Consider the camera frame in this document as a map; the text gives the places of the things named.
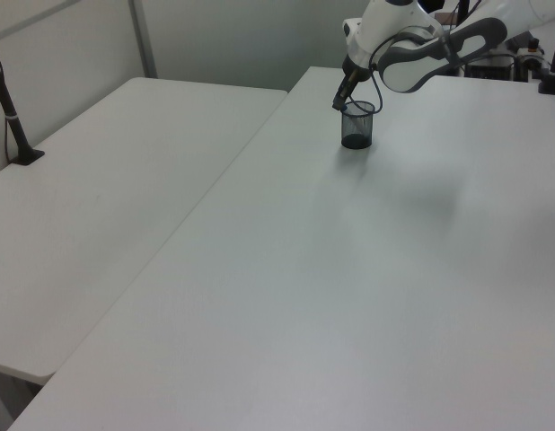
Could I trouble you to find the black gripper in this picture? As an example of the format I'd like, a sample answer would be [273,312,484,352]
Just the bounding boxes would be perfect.
[331,55,374,113]

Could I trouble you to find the black mesh pen cup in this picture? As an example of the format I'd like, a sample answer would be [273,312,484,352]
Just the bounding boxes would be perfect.
[339,100,377,151]

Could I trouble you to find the black equipment box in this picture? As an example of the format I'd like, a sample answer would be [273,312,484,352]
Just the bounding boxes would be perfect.
[465,54,516,82]

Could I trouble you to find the white adjoining table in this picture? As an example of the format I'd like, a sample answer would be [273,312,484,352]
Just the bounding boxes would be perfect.
[0,76,290,385]

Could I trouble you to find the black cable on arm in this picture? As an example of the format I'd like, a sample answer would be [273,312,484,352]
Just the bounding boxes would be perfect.
[356,26,459,114]

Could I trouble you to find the grey metal partition post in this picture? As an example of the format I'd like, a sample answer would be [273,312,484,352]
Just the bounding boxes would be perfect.
[128,0,158,79]

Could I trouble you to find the black camera stand pole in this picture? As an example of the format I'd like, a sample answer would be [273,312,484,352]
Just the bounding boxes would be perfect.
[0,39,47,166]

